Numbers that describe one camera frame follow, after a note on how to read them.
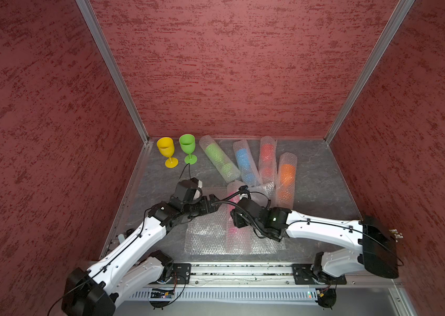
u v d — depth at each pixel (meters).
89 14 0.72
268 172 0.95
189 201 0.61
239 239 0.74
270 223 0.57
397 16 0.73
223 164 1.00
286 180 0.94
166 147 0.98
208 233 0.83
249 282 0.73
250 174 0.96
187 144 0.98
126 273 0.44
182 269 0.76
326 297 0.70
